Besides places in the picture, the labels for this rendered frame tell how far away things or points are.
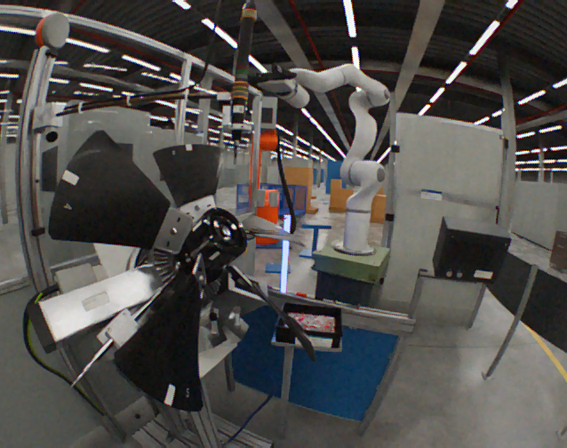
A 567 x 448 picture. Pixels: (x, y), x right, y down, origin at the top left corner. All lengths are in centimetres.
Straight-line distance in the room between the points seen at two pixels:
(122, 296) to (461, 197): 239
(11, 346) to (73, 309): 77
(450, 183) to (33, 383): 308
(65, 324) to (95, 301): 8
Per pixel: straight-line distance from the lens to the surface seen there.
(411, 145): 232
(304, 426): 158
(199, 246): 50
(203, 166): 69
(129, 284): 54
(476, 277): 95
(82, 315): 50
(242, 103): 62
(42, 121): 87
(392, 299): 256
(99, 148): 51
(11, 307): 116
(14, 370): 130
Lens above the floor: 135
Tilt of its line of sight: 12 degrees down
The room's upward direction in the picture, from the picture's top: 3 degrees clockwise
